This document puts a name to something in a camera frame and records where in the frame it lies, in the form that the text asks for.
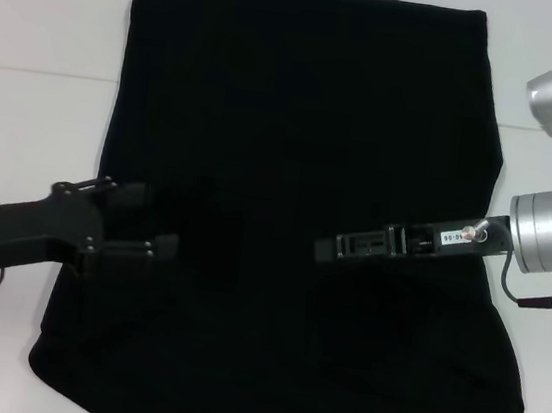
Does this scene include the right gripper connector cable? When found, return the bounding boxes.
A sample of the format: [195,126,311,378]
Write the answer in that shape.
[497,252,552,315]

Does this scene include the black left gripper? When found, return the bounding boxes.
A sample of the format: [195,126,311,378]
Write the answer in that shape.
[0,163,187,299]

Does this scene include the black shirt with FREE print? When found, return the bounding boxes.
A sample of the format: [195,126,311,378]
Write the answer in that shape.
[21,0,552,413]

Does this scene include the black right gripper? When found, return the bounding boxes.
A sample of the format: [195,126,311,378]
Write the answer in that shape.
[314,194,515,285]

